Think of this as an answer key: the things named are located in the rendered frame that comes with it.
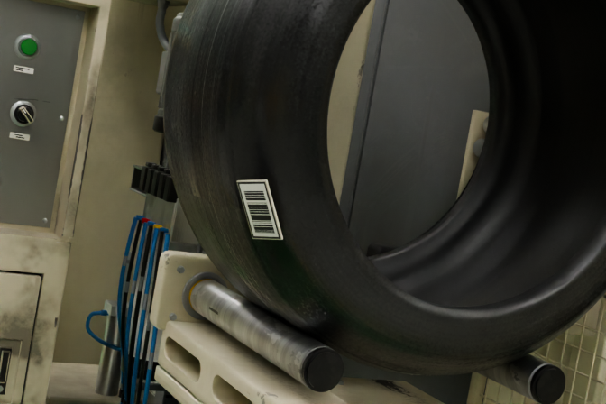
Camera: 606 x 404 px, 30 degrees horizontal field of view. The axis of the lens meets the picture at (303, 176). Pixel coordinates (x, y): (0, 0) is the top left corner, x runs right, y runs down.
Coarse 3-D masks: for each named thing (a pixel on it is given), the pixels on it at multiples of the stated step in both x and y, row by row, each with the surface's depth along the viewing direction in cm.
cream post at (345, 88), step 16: (368, 16) 150; (352, 32) 150; (368, 32) 151; (352, 48) 150; (352, 64) 150; (336, 80) 149; (352, 80) 150; (336, 96) 150; (352, 96) 151; (336, 112) 150; (352, 112) 151; (336, 128) 150; (352, 128) 152; (336, 144) 151; (336, 160) 151; (336, 176) 151; (336, 192) 151
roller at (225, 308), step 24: (192, 288) 141; (216, 288) 137; (216, 312) 132; (240, 312) 127; (264, 312) 125; (240, 336) 126; (264, 336) 120; (288, 336) 117; (288, 360) 114; (312, 360) 111; (336, 360) 112; (312, 384) 111; (336, 384) 112
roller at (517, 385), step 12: (516, 360) 127; (528, 360) 126; (540, 360) 126; (480, 372) 133; (492, 372) 130; (504, 372) 128; (516, 372) 126; (528, 372) 124; (540, 372) 123; (552, 372) 123; (504, 384) 129; (516, 384) 126; (528, 384) 124; (540, 384) 123; (552, 384) 124; (564, 384) 124; (528, 396) 124; (540, 396) 123; (552, 396) 124
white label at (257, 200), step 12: (240, 180) 108; (252, 180) 106; (264, 180) 105; (240, 192) 108; (252, 192) 107; (264, 192) 106; (252, 204) 107; (264, 204) 106; (252, 216) 108; (264, 216) 107; (276, 216) 106; (252, 228) 109; (264, 228) 108; (276, 228) 106
